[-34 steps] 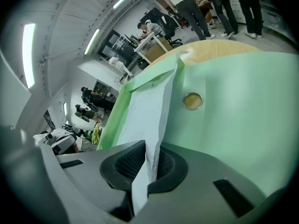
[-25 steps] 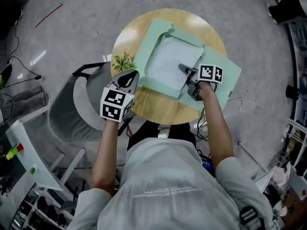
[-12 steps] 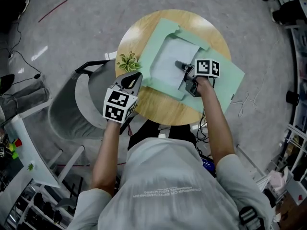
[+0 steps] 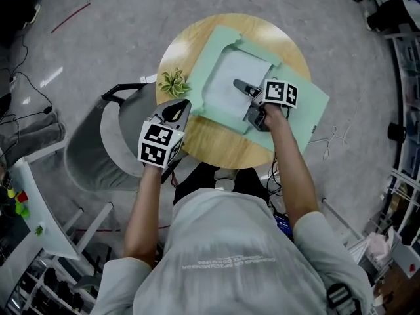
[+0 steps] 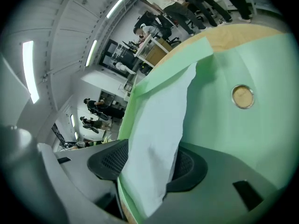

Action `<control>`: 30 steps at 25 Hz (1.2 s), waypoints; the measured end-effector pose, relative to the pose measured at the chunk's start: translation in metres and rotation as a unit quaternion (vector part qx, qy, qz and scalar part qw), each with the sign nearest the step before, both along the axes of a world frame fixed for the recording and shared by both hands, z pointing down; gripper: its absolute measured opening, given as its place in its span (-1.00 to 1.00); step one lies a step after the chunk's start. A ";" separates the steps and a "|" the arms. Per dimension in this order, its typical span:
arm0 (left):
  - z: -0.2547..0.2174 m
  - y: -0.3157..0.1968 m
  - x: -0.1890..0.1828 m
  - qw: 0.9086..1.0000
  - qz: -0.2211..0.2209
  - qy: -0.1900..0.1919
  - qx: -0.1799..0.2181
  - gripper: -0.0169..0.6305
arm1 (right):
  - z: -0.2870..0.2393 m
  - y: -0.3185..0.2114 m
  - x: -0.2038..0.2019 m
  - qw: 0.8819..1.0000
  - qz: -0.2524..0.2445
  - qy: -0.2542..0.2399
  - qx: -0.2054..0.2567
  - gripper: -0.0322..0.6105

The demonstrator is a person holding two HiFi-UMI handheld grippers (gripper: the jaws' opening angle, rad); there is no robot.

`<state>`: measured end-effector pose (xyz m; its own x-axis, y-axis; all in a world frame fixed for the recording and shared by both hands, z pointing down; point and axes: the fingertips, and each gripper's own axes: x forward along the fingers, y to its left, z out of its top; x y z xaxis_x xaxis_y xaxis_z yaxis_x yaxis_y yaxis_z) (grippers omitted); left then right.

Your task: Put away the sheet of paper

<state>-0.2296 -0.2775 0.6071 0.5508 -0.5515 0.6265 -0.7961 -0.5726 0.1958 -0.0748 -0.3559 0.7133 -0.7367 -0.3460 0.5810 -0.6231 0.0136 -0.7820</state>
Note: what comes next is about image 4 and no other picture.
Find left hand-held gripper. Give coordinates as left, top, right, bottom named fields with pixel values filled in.
left=137, top=98, right=193, bottom=169

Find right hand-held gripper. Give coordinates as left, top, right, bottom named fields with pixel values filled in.
left=232, top=78, right=299, bottom=133

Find white sheet of paper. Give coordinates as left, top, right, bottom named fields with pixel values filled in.
left=204, top=49, right=274, bottom=125

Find person's right forearm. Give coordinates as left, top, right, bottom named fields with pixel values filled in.
left=262, top=104, right=322, bottom=228

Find person's left forearm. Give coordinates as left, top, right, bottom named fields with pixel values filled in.
left=122, top=162, right=168, bottom=269

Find small green potted plant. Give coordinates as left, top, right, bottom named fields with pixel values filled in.
left=157, top=67, right=192, bottom=98

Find person's black trousers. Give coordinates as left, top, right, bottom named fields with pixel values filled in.
left=173, top=161, right=272, bottom=207

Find grey chair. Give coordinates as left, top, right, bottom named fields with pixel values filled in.
left=63, top=83, right=159, bottom=190

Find blue device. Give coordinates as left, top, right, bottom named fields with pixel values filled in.
left=273, top=211, right=293, bottom=240

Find red stick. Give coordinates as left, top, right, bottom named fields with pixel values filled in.
left=50, top=1, right=92, bottom=34

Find grey cloth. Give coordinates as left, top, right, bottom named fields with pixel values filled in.
left=0, top=111, right=67, bottom=169

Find person's white shirt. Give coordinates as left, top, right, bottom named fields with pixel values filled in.
left=89, top=188, right=375, bottom=315

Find black round stool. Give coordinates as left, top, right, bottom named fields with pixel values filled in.
left=387, top=122, right=408, bottom=142

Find white storage shelf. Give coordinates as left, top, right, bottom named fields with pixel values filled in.
left=384, top=28, right=420, bottom=216

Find white desk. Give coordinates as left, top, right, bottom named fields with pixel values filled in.
left=7, top=157, right=81, bottom=261

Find low shelf with black items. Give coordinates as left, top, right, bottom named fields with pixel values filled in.
left=0, top=247, right=103, bottom=315

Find red and black gripper cable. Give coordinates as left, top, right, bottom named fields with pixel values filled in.
left=159, top=161, right=180, bottom=188

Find white cable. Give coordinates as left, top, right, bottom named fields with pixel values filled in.
left=308, top=124, right=350, bottom=161

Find black strap buckle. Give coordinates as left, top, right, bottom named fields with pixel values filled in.
left=325, top=283, right=354, bottom=312

